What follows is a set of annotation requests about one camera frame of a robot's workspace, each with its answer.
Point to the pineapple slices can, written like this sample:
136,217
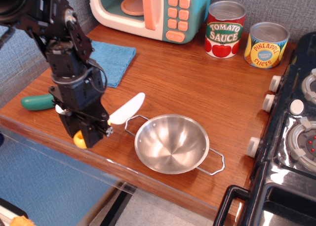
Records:
266,45

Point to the yellow handled white toy knife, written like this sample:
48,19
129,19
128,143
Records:
120,116

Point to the steel pot with wire handles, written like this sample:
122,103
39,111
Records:
172,144

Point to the tomato sauce can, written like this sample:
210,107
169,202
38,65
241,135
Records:
224,28

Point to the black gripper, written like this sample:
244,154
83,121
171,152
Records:
81,96

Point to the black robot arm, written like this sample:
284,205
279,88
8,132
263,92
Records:
54,27

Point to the teal toy microwave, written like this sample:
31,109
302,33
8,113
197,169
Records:
175,21

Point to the black toy stove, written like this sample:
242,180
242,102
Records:
283,178

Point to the blue folded cloth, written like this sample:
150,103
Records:
113,59

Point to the white stove knob middle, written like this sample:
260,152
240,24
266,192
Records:
268,102

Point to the white stove knob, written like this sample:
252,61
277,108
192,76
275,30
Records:
275,82
252,147
268,102

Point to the orange object bottom left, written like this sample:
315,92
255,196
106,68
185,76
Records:
21,221

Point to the white stove knob bottom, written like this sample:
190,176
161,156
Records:
252,147

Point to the green toy cucumber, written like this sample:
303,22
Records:
38,103

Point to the white stove knob top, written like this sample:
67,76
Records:
275,82

